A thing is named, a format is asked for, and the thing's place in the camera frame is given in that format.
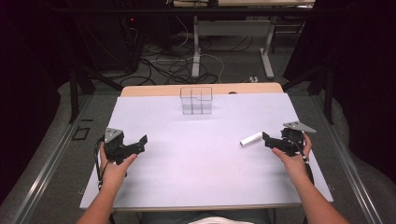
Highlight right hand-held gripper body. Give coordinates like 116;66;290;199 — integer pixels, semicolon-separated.
279;120;318;158

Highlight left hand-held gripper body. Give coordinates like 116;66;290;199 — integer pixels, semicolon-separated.
103;127;128;166

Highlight white tube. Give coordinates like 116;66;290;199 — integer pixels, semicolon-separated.
239;132;263;148

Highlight clear plastic organizer box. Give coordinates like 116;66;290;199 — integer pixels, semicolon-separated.
179;86;214;116

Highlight person's right hand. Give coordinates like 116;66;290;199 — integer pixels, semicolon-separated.
271;133;313;183

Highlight person's left hand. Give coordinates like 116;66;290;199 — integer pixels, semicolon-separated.
98;143;138;191

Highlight white table mat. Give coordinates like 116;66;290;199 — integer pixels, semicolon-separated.
79;92;334;210

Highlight black metal stand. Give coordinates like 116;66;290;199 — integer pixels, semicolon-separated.
68;62;123;124
281;62;336;125

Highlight person's dark trousers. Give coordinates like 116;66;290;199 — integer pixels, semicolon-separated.
139;209;273;224

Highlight dark curtain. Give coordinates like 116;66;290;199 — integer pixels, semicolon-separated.
283;0;396;185
0;0;73;204

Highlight person's white shirt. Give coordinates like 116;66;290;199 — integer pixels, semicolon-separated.
188;217;255;224

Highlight black computer tower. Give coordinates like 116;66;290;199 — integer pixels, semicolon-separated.
119;14;142;75

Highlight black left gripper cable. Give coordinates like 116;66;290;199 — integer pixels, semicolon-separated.
93;135;107;191

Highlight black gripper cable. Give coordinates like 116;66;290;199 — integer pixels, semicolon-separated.
289;136;316;185
93;135;107;191

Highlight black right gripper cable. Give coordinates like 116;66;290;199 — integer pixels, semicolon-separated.
289;136;316;185

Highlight metal floor rail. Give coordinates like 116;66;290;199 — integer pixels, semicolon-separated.
11;94;94;224
311;92;385;224

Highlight tangle of black floor cables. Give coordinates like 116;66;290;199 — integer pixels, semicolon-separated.
120;34;254;87

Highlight white floor cable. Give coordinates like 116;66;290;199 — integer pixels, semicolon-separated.
175;15;226;84

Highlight white desk frame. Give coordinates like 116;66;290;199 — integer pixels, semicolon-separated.
172;0;316;80

